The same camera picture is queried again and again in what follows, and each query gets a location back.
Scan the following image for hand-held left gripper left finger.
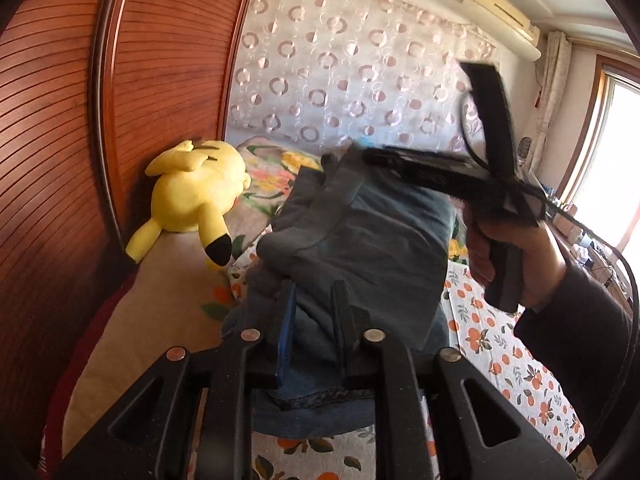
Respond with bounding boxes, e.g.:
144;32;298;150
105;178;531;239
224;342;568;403
52;280;301;480

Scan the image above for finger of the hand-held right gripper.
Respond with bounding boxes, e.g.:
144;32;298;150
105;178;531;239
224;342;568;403
361;145;427;184

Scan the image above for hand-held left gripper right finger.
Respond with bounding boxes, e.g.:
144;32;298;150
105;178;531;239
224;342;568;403
331;280;576;480

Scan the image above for person's right forearm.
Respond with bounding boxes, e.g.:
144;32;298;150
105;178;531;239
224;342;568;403
512;264;640;467

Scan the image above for person's right hand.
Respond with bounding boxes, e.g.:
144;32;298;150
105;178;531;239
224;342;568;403
461;221;569;312

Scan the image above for blue denim jeans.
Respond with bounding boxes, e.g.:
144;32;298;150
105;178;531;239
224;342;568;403
220;260;451;439

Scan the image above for circle-patterned sheer curtain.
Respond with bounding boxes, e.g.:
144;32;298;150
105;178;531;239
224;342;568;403
224;0;502;162

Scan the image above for beige window curtain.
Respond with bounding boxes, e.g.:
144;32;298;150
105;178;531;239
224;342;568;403
529;29;574;182

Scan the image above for bed with orange-print sheet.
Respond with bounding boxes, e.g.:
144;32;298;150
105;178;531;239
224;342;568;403
40;137;601;480

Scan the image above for wooden-framed window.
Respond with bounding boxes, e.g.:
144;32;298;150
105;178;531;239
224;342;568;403
554;54;640;263

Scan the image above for yellow plush toy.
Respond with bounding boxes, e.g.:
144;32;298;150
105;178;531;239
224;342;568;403
125;139;253;269

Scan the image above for wall air conditioner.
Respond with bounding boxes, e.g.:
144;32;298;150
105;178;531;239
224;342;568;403
460;0;544;64

